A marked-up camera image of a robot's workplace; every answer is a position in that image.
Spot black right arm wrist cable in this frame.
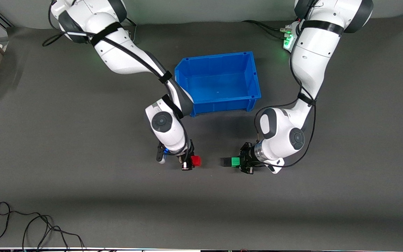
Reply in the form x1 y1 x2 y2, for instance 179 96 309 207
42 3 191 158

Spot loose thin black cable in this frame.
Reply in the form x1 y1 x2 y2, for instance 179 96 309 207
0 202 85 252

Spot blue plastic storage bin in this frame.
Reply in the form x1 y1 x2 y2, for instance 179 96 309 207
174 51 262 117

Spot black left arm base cables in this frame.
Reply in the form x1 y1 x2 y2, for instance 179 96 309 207
241 20 297 40

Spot black arm wrist cable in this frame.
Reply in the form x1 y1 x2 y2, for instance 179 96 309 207
42 3 191 158
254 7 318 168

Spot black right arm base cables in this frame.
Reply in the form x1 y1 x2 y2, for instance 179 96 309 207
126 17 138 41

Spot black left arm wrist cable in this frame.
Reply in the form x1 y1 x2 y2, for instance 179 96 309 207
254 7 318 168

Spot black arm base cables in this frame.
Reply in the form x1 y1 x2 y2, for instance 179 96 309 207
241 20 297 40
126 17 138 41

